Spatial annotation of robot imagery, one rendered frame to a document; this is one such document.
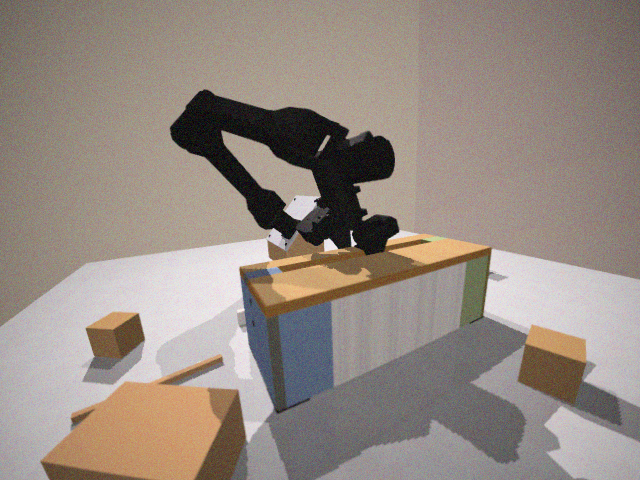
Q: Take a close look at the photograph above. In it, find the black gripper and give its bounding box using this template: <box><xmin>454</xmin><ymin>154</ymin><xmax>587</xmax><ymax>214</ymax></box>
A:
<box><xmin>319</xmin><ymin>184</ymin><xmax>399</xmax><ymax>255</ymax></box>

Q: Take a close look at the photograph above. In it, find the brown wooden rod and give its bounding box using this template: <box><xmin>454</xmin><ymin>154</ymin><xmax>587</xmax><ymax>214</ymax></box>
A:
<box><xmin>71</xmin><ymin>354</ymin><xmax>223</xmax><ymax>424</ymax></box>

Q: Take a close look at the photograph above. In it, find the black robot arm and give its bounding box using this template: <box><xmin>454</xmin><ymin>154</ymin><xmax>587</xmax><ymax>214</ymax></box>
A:
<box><xmin>170</xmin><ymin>90</ymin><xmax>395</xmax><ymax>246</ymax></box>

